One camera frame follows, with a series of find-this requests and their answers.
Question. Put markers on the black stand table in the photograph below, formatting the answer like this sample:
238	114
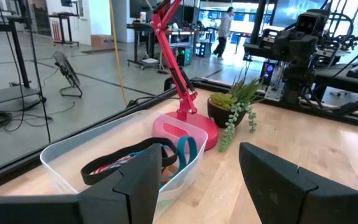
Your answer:
17	46

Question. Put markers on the teal rubber band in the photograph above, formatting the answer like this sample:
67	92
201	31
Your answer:
182	155

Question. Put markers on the person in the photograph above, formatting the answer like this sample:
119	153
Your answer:
224	31

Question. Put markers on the clear plastic bin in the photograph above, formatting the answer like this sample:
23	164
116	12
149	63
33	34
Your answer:
73	149

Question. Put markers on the cardboard box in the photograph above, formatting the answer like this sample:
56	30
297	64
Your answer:
102	41

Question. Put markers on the black rolling cart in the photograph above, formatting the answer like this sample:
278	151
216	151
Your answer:
64	29

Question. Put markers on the computer with green lights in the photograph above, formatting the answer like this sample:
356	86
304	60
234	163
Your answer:
184	56

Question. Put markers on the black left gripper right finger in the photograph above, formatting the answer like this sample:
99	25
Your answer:
275	189

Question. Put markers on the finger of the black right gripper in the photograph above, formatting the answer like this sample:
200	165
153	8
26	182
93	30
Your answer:
281	45
304	49

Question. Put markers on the potted succulent plant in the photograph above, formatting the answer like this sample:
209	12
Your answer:
225	109

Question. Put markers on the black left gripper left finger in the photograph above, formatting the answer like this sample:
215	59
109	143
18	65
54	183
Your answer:
135	186

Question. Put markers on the red desk lamp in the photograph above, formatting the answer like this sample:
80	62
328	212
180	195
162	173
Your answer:
172	68

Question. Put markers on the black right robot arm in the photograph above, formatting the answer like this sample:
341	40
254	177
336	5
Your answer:
297	84

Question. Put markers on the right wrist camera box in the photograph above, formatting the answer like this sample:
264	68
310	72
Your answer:
311	22

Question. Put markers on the wide black rubber band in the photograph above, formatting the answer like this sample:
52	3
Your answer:
110	158

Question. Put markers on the black floor fan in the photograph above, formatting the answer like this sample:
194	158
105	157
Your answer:
67	70

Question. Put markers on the red white striped rubber band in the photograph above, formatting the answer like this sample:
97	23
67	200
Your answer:
113	164

